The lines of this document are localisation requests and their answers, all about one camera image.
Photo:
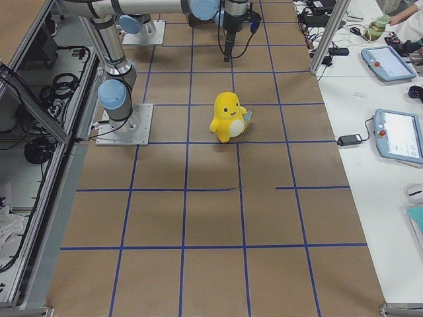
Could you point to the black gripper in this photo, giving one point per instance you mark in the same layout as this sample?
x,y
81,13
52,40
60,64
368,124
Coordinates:
x,y
230,27

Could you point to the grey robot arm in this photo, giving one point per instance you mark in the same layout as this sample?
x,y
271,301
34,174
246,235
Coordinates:
x,y
115,94
230,17

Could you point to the yellow plush dinosaur toy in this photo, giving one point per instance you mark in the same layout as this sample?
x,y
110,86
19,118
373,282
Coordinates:
x,y
230,118

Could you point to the black power brick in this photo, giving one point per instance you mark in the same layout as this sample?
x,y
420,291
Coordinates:
x,y
347,140

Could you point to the far blue teach pendant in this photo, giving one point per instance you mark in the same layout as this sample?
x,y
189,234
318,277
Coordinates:
x,y
387,64

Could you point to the blue teach pendant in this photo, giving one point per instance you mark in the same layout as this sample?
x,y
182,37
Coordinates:
x,y
398,136
387,64

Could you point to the near blue teach pendant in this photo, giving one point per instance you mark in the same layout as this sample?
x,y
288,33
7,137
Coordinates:
x,y
398,136

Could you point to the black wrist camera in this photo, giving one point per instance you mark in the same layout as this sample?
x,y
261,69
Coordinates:
x,y
254,20

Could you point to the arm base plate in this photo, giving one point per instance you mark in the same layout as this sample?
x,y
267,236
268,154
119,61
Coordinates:
x,y
147,34
134,132

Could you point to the aluminium frame post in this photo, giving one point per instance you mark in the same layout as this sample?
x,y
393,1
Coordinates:
x,y
330,30

